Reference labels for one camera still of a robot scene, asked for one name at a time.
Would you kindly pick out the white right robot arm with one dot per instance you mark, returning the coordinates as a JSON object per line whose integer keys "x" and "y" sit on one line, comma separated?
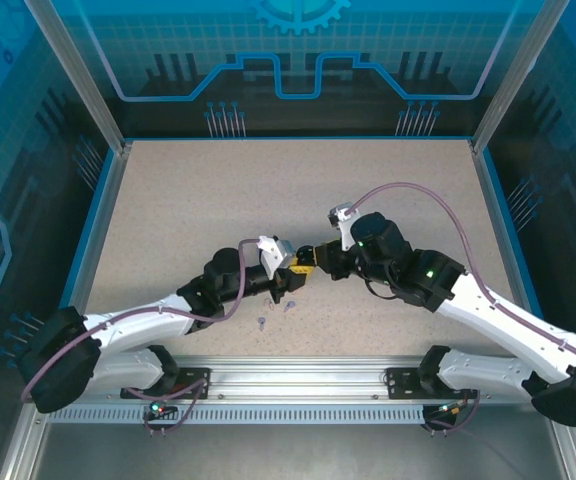
{"x": 508, "y": 325}

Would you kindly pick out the small LED circuit board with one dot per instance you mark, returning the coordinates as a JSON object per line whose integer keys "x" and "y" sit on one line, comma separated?
{"x": 445, "y": 409}
{"x": 158, "y": 410}

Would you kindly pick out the long aluminium mounting rail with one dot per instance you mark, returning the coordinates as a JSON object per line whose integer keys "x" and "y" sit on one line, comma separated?
{"x": 293, "y": 375}

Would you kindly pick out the aluminium table side rail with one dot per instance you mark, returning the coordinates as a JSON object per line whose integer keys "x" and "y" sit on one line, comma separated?
{"x": 510, "y": 240}
{"x": 93, "y": 250}

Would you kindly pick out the aluminium frame post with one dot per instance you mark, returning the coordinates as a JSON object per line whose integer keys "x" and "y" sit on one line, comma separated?
{"x": 518, "y": 75}
{"x": 78, "y": 75}

